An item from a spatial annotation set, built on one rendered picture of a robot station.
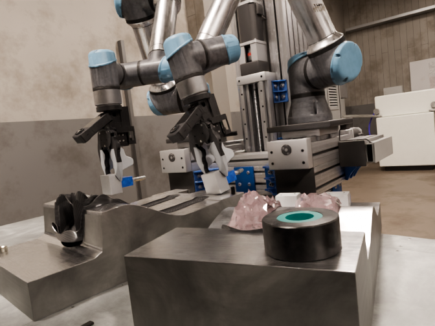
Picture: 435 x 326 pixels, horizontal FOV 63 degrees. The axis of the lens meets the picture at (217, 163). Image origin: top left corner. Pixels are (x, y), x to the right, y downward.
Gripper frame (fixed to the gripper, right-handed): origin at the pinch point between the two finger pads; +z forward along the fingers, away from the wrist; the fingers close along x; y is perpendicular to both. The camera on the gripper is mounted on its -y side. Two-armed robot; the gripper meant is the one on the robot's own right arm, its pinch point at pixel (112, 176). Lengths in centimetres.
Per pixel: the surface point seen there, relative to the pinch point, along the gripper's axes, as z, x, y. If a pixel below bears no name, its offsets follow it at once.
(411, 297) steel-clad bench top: 15, -77, -3
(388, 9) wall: -249, 193, 878
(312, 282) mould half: 5, -75, -23
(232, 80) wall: -78, 240, 338
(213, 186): 4.0, -30.0, 10.1
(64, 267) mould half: 9.0, -35.3, -29.9
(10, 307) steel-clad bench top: 15.0, -27.2, -36.2
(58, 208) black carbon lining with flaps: 2.3, -18.6, -23.0
